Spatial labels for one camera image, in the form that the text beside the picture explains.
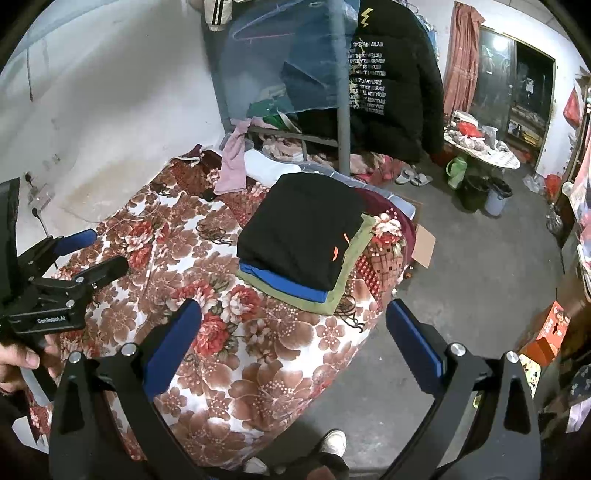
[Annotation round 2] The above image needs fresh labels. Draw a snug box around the black hoodie with orange print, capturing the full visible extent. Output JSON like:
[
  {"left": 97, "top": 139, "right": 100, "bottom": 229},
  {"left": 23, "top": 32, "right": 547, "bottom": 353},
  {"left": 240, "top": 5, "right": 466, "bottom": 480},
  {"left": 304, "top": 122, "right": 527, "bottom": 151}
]
[{"left": 236, "top": 172, "right": 370, "bottom": 301}]

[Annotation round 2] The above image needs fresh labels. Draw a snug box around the person's right shoe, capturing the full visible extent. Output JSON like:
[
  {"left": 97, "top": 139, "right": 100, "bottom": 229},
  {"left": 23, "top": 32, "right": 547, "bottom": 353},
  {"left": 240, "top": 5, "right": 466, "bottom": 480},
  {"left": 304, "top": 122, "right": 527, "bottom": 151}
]
[{"left": 321, "top": 429, "right": 347, "bottom": 457}]

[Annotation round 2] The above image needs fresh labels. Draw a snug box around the folded olive green garment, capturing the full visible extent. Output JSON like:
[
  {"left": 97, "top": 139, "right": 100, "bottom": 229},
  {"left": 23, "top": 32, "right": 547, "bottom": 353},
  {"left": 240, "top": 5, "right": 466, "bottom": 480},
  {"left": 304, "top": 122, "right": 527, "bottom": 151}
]
[{"left": 236, "top": 213, "right": 377, "bottom": 317}]

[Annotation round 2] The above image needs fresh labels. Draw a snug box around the white cloth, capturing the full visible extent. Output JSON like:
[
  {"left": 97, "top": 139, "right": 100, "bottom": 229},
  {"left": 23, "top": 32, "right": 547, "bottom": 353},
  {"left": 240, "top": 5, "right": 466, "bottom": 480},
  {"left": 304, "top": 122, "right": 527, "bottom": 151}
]
[{"left": 243, "top": 148, "right": 324, "bottom": 185}]

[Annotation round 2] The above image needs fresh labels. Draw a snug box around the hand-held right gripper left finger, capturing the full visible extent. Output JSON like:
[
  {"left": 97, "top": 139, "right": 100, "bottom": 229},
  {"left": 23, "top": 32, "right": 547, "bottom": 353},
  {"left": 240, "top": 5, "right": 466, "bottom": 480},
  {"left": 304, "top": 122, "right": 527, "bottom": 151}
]
[{"left": 48, "top": 298, "right": 204, "bottom": 480}]

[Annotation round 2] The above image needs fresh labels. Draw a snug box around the floral blanket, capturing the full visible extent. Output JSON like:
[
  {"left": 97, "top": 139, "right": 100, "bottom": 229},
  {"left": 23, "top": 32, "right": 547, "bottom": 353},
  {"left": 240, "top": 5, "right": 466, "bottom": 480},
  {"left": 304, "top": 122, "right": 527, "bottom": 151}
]
[{"left": 25, "top": 157, "right": 416, "bottom": 472}]

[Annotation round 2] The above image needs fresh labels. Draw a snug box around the pink cloth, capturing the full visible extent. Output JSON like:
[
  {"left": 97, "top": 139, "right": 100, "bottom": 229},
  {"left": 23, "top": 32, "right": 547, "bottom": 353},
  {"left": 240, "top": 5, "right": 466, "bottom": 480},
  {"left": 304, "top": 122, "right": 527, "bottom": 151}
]
[{"left": 215, "top": 117, "right": 252, "bottom": 195}]

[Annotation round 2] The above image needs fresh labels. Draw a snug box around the folded blue shirt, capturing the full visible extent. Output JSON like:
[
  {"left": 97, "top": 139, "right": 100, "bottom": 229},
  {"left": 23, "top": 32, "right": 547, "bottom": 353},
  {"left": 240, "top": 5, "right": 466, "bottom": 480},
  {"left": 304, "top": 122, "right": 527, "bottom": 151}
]
[{"left": 239, "top": 263, "right": 331, "bottom": 303}]

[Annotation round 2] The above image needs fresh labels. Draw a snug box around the white striped garment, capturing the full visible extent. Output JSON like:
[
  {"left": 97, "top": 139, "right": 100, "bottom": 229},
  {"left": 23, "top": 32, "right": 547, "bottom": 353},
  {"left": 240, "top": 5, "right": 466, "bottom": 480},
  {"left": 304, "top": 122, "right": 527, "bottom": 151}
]
[{"left": 203, "top": 0, "right": 232, "bottom": 31}]

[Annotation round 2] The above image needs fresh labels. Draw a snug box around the white power strip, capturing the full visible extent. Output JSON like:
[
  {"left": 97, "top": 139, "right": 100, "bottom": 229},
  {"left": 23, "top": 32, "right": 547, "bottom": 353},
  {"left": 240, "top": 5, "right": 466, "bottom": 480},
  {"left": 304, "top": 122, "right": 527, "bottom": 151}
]
[{"left": 27, "top": 185, "right": 52, "bottom": 208}]

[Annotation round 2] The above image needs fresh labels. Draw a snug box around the blue mosquito net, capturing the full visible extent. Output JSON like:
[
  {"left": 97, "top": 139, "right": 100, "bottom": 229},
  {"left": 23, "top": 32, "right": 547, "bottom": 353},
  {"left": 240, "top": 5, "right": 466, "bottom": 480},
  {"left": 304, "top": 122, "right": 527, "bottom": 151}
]
[{"left": 217, "top": 0, "right": 361, "bottom": 132}]

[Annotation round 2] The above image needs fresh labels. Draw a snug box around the black power cable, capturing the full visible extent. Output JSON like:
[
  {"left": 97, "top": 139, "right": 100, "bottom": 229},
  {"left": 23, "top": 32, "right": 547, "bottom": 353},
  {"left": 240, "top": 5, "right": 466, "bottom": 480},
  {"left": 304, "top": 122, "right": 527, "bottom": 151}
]
[{"left": 31, "top": 208, "right": 52, "bottom": 241}]

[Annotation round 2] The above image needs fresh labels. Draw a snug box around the pink curtain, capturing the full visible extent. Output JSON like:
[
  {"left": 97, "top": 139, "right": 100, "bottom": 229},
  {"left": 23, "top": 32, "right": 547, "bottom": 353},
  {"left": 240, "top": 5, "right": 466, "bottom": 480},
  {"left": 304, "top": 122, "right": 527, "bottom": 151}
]
[{"left": 443, "top": 0, "right": 485, "bottom": 118}]

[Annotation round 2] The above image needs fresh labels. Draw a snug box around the person's left hand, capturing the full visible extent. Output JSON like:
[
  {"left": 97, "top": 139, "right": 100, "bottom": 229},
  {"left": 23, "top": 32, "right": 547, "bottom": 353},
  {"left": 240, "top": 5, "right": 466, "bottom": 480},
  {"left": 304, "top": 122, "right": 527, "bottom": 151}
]
[{"left": 0, "top": 335, "right": 61, "bottom": 395}]

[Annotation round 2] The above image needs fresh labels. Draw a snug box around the round white table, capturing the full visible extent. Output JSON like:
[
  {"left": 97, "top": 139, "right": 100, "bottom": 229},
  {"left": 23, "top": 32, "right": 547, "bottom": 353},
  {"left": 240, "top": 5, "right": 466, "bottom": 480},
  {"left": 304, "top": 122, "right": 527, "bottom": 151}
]
[{"left": 444, "top": 134, "right": 522, "bottom": 171}]

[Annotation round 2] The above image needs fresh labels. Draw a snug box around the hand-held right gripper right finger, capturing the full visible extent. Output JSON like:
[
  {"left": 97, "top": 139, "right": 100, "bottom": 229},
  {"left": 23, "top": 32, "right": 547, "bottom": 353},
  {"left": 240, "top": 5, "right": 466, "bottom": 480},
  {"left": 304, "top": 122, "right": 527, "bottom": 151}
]
[{"left": 383, "top": 299, "right": 542, "bottom": 480}]

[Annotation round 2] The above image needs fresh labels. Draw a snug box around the green kettle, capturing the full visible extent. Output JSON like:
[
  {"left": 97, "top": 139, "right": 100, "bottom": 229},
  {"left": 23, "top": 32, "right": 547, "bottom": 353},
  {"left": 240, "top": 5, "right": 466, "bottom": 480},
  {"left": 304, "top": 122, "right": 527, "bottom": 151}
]
[{"left": 445, "top": 156, "right": 468, "bottom": 190}]

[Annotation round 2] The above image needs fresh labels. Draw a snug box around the black bucket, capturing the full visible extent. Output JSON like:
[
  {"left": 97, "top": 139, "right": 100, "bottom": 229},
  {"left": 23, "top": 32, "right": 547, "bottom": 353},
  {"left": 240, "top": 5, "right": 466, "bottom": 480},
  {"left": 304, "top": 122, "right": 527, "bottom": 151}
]
[{"left": 459, "top": 175, "right": 491, "bottom": 213}]

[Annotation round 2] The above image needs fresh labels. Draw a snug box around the red hanging bag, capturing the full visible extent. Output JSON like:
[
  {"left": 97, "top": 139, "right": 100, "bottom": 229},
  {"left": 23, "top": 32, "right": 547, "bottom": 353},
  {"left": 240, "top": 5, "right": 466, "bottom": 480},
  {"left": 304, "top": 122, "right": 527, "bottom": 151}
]
[{"left": 563, "top": 88, "right": 583, "bottom": 127}]

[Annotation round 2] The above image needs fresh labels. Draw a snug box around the grey metal bed post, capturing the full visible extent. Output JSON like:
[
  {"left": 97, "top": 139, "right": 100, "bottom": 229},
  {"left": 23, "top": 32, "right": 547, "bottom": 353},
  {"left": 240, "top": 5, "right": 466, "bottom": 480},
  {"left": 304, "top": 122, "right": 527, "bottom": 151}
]
[{"left": 336, "top": 0, "right": 352, "bottom": 174}]

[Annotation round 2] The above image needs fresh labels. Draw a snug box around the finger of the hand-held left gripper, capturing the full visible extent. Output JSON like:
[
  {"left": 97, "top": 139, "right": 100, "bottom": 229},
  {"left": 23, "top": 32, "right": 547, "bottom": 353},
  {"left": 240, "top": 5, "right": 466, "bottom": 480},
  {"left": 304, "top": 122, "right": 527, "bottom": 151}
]
[
  {"left": 34, "top": 255, "right": 130, "bottom": 297},
  {"left": 18, "top": 229, "right": 99, "bottom": 278}
]

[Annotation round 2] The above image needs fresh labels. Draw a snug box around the person's left forearm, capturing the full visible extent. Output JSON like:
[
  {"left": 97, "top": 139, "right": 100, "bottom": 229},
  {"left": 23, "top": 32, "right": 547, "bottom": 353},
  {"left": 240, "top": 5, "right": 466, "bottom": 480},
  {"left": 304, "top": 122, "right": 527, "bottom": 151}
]
[{"left": 0, "top": 390, "right": 49, "bottom": 480}]

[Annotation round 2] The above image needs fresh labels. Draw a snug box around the grey bucket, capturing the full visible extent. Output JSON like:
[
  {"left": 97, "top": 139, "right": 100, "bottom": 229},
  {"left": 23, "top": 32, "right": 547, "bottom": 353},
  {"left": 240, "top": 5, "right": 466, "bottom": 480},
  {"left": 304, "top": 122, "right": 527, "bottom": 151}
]
[{"left": 485, "top": 178, "right": 513, "bottom": 217}]

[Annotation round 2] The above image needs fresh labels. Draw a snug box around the person's right leg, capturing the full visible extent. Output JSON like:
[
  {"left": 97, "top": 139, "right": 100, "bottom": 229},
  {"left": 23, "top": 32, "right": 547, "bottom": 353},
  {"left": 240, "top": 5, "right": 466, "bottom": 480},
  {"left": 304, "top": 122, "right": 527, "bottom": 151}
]
[{"left": 277, "top": 455, "right": 349, "bottom": 480}]

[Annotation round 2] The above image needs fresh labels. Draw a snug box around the dark glass door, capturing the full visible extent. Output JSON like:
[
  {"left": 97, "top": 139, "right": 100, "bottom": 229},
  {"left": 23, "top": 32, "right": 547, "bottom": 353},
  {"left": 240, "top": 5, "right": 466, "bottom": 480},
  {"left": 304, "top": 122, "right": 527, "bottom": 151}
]
[{"left": 471, "top": 25, "right": 555, "bottom": 162}]

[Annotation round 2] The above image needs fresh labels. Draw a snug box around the pink floral bedding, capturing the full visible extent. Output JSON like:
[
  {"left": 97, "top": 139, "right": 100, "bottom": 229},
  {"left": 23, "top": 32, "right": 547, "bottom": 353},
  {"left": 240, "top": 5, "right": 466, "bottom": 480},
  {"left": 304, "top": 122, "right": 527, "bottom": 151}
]
[{"left": 261, "top": 131, "right": 384, "bottom": 178}]

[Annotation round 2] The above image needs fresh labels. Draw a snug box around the black printed puffer jacket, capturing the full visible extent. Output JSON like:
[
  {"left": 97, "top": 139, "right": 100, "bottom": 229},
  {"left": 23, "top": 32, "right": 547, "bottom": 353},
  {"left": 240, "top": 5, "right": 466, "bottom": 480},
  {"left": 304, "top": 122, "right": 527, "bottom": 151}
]
[{"left": 295, "top": 0, "right": 446, "bottom": 164}]

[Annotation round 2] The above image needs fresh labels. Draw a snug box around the orange cardboard box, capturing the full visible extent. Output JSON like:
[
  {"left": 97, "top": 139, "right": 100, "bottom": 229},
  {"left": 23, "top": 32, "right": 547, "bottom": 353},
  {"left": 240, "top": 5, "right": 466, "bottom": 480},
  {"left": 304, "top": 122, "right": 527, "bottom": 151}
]
[{"left": 526, "top": 301, "right": 571, "bottom": 367}]

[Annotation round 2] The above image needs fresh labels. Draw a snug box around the cardboard sheet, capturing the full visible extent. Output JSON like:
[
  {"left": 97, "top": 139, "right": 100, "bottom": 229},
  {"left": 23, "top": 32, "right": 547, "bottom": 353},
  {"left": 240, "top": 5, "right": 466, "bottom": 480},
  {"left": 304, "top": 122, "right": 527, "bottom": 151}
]
[{"left": 412, "top": 224, "right": 437, "bottom": 269}]

